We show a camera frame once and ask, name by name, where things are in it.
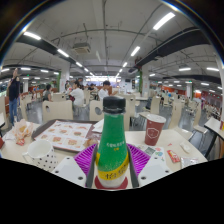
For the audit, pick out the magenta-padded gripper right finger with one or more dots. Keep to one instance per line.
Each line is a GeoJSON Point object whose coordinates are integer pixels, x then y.
{"type": "Point", "coordinates": [141, 160]}

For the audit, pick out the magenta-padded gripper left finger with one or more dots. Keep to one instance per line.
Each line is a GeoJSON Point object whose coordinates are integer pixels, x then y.
{"type": "Point", "coordinates": [81, 160]}

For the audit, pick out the green-labelled clear drink bottle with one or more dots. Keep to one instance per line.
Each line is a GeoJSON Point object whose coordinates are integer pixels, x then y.
{"type": "Point", "coordinates": [112, 146]}

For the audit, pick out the colourful printed leaflet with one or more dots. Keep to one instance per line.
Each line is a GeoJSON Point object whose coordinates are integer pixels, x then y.
{"type": "Point", "coordinates": [154, 150]}

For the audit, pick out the brown food tray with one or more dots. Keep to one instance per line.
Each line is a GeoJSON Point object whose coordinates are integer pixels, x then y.
{"type": "Point", "coordinates": [63, 135]}

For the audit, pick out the red paper cup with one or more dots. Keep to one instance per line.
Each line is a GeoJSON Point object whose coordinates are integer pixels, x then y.
{"type": "Point", "coordinates": [154, 131]}

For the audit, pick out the small red sauce packet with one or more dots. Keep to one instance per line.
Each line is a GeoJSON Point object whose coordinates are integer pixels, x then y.
{"type": "Point", "coordinates": [173, 156]}

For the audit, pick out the white paper napkin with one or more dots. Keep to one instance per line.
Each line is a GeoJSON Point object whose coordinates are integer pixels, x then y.
{"type": "Point", "coordinates": [98, 126]}

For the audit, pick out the white polka-dot mug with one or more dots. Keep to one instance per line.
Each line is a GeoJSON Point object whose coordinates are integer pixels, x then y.
{"type": "Point", "coordinates": [41, 155]}

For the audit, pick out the clear plastic bag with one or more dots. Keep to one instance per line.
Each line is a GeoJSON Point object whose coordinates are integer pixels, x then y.
{"type": "Point", "coordinates": [189, 162]}

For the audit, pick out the beige chair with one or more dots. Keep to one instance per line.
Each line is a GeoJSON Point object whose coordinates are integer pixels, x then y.
{"type": "Point", "coordinates": [95, 111]}
{"type": "Point", "coordinates": [58, 111]}

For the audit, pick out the group of beige chairs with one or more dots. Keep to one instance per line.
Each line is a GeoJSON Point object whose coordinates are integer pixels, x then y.
{"type": "Point", "coordinates": [175, 113]}

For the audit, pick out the person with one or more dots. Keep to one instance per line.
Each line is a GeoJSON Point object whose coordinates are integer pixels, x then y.
{"type": "Point", "coordinates": [47, 94]}
{"type": "Point", "coordinates": [14, 95]}
{"type": "Point", "coordinates": [104, 92]}
{"type": "Point", "coordinates": [78, 96]}

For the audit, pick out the crumpled food wrapper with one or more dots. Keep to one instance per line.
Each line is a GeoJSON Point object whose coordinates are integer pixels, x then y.
{"type": "Point", "coordinates": [20, 130]}

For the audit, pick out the beige side table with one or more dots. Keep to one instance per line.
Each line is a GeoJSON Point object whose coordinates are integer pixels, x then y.
{"type": "Point", "coordinates": [215, 125]}

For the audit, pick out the ceiling air conditioner unit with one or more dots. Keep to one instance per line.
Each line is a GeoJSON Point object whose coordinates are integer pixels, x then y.
{"type": "Point", "coordinates": [81, 48]}

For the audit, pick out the group of ceiling lights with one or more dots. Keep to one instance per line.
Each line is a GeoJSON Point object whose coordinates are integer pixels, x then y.
{"type": "Point", "coordinates": [163, 20]}

